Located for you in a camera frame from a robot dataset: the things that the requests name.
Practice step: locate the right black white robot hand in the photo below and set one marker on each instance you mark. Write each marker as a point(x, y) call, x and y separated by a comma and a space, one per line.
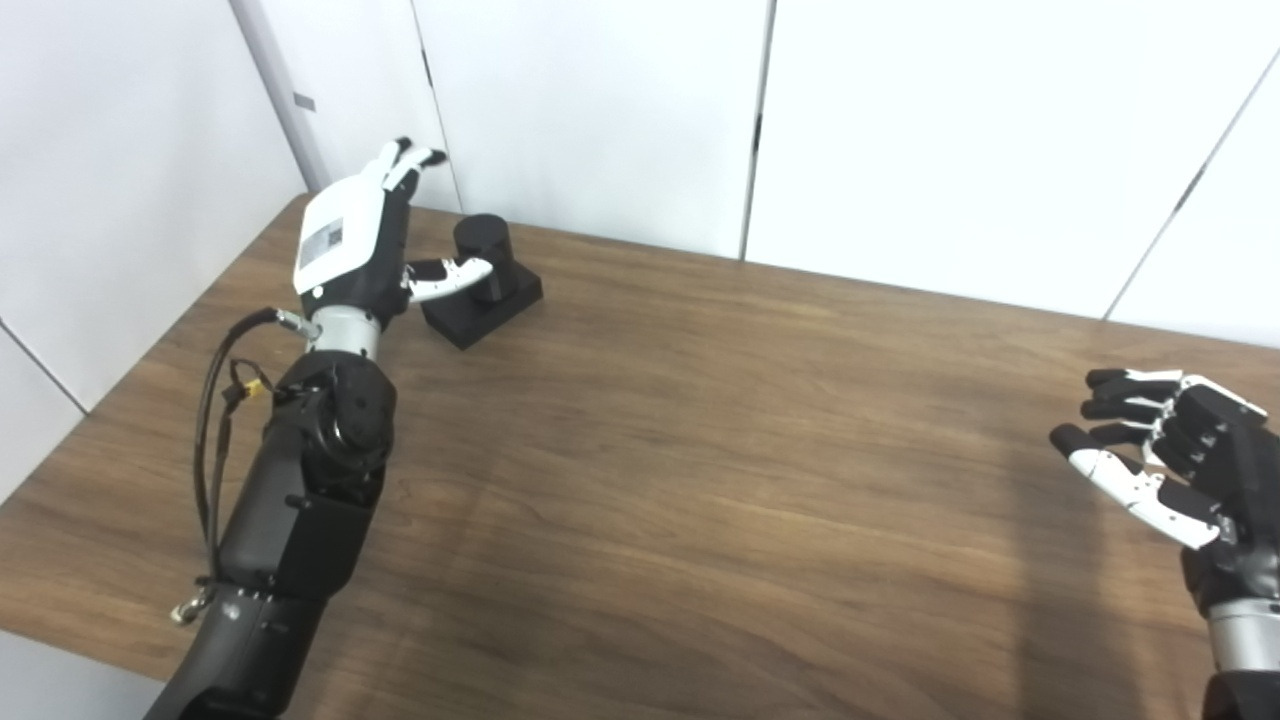
point(1235, 470)

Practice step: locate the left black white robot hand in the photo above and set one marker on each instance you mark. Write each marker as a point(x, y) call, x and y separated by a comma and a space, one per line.
point(340, 235)

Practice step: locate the black peg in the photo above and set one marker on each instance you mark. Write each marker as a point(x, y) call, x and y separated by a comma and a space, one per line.
point(480, 240)

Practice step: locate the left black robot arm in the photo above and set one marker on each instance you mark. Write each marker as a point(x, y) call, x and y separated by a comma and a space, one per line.
point(310, 470)

